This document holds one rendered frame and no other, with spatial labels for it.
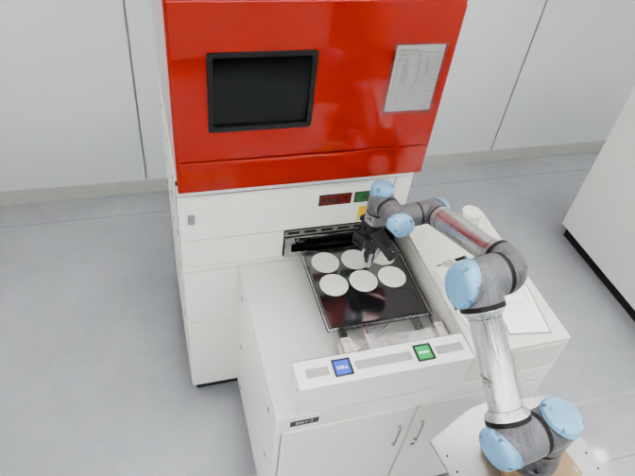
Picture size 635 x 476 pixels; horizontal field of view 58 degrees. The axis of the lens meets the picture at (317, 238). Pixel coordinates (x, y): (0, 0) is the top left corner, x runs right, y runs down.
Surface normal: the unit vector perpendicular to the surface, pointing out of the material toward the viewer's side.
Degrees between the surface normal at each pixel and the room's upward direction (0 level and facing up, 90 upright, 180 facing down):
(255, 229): 90
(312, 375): 0
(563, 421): 9
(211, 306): 90
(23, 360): 0
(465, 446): 0
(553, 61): 90
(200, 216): 90
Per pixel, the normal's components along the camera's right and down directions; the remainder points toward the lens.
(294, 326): 0.11, -0.72
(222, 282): 0.27, 0.68
